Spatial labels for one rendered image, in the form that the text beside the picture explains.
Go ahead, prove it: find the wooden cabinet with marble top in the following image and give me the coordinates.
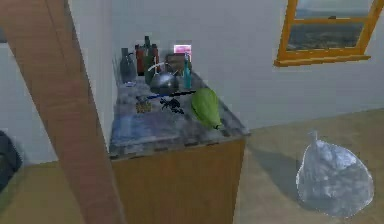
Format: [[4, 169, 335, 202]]
[[108, 71, 251, 224]]

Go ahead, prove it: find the brown wooden slanted board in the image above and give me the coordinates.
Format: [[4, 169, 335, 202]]
[[0, 0, 128, 224]]

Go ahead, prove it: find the grey plastic garbage bag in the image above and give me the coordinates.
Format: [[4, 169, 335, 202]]
[[295, 130, 375, 219]]

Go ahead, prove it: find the dark blue round object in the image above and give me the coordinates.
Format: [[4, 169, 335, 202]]
[[0, 129, 23, 193]]

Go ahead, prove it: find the green lettuce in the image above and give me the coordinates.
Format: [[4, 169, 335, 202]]
[[190, 87, 224, 131]]

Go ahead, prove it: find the red bottle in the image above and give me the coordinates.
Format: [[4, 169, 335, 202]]
[[134, 43, 146, 77], [151, 43, 161, 73]]

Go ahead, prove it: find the brown box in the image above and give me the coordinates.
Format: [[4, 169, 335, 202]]
[[164, 53, 193, 76]]

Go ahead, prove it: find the grey glass vase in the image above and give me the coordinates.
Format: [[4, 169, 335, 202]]
[[118, 47, 138, 85]]

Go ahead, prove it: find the blue and black knife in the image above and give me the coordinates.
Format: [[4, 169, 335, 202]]
[[145, 89, 197, 100]]

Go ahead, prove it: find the orange framed window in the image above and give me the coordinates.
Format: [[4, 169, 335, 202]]
[[273, 0, 384, 68]]

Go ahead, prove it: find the grey metal kettle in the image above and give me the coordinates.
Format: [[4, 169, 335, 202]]
[[147, 61, 181, 96]]

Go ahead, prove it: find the brown speckled sponge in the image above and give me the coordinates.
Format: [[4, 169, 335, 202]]
[[135, 102, 153, 114]]

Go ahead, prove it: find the teal spray bottle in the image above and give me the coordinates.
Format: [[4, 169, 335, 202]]
[[182, 51, 194, 90]]

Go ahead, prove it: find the pink box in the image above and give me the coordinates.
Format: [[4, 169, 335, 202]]
[[173, 43, 194, 56]]

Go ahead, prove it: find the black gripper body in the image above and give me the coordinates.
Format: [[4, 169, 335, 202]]
[[158, 97, 185, 115]]

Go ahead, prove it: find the dark green bottle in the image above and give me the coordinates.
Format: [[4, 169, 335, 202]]
[[143, 35, 156, 85]]

